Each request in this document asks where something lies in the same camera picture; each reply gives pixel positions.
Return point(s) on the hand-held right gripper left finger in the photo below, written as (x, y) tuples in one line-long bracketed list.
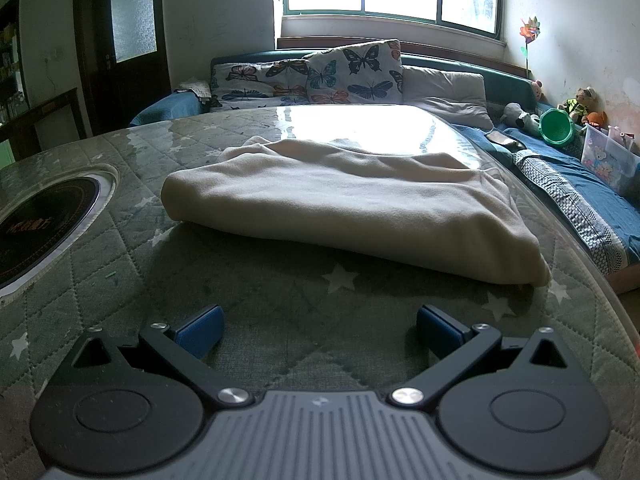
[(200, 331)]

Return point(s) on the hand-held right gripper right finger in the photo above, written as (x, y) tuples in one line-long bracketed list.
[(440, 331)]

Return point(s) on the cream garment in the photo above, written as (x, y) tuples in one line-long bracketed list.
[(350, 210)]

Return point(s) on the blue cloth on sofa arm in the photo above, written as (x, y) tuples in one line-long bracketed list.
[(165, 110)]

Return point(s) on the black round induction cooktop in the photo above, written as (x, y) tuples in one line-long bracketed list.
[(40, 225)]

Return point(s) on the blue sofa seat cover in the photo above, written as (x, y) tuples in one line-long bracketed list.
[(590, 210)]

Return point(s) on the white and grey plush toy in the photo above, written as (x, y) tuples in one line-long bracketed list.
[(520, 117)]

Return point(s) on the green plastic bucket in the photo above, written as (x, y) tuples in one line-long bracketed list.
[(557, 127)]

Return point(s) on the beige pillow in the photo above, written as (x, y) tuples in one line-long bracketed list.
[(445, 92)]

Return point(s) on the small white patterned cloth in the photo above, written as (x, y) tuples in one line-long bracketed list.
[(195, 89)]

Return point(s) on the clear plastic storage box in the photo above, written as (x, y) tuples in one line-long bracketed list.
[(612, 160)]

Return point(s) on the long butterfly print pillow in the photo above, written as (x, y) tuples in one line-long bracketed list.
[(255, 85)]

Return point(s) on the pink plush toy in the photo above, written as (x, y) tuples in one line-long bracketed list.
[(537, 90)]

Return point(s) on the teal sofa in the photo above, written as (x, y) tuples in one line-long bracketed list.
[(500, 77)]

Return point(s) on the wooden cabinet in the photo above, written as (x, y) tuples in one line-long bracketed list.
[(45, 120)]

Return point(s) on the orange plush toy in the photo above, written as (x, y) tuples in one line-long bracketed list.
[(596, 120)]

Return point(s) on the teddy bear with yellow vest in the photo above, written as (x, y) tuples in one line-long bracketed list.
[(579, 105)]

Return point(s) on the square butterfly print pillow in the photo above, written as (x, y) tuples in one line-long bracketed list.
[(355, 72)]

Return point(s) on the colourful pinwheel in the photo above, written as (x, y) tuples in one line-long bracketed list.
[(529, 30)]

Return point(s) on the dark door with frosted glass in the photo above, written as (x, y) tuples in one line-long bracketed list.
[(130, 25)]

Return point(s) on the wall shelf with items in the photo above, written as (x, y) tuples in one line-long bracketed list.
[(10, 60)]

